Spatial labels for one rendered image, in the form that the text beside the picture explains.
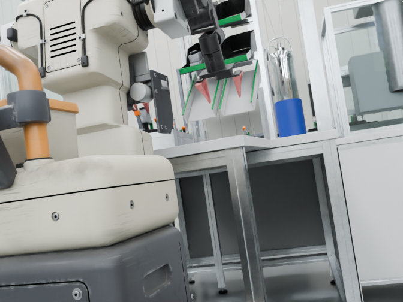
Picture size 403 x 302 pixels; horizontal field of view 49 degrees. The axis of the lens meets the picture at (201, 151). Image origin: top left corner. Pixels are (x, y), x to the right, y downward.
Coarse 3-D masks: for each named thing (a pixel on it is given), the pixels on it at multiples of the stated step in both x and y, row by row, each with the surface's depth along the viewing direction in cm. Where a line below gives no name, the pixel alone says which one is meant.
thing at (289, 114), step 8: (280, 104) 251; (288, 104) 248; (296, 104) 249; (280, 112) 251; (288, 112) 248; (296, 112) 248; (280, 120) 252; (288, 120) 248; (296, 120) 248; (304, 120) 252; (280, 128) 252; (288, 128) 248; (296, 128) 248; (304, 128) 250; (280, 136) 253; (288, 136) 248
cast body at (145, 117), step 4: (140, 108) 189; (144, 108) 189; (140, 112) 189; (144, 112) 188; (140, 116) 187; (144, 116) 187; (148, 116) 190; (144, 120) 187; (148, 120) 189; (148, 124) 193
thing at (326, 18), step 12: (360, 0) 228; (372, 0) 227; (324, 12) 231; (324, 24) 250; (324, 48) 273; (324, 60) 272; (336, 60) 229; (336, 72) 230; (336, 84) 229; (348, 132) 227; (360, 132) 226; (372, 132) 225
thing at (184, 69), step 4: (196, 44) 202; (188, 48) 192; (192, 48) 196; (196, 48) 201; (200, 48) 202; (188, 52) 191; (188, 60) 190; (188, 64) 189; (200, 64) 176; (204, 64) 176; (180, 68) 180; (184, 68) 179; (188, 68) 178; (192, 68) 178; (196, 68) 177; (200, 68) 177; (204, 68) 176; (180, 72) 180; (184, 72) 179; (188, 72) 179
